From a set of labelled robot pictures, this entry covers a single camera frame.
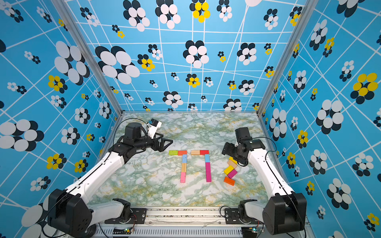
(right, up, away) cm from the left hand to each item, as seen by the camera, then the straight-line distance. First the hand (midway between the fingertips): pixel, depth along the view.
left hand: (169, 137), depth 78 cm
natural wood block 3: (+37, -18, +13) cm, 43 cm away
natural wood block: (+7, -19, +11) cm, 23 cm away
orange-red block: (+4, -12, +19) cm, 23 cm away
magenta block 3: (+36, -23, +9) cm, 44 cm away
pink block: (+7, -24, +9) cm, 27 cm away
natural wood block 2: (+14, -12, +19) cm, 26 cm away
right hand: (+34, -10, +4) cm, 36 cm away
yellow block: (+33, -11, -4) cm, 35 cm away
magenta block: (+22, -20, +13) cm, 32 cm away
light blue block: (+7, -15, +16) cm, 23 cm away
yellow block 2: (+34, -21, +11) cm, 42 cm away
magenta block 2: (+22, -23, +9) cm, 33 cm away
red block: (+20, -11, +19) cm, 30 cm away
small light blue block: (+22, -15, +16) cm, 31 cm away
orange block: (+34, -26, +7) cm, 43 cm away
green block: (0, -11, +18) cm, 21 cm away
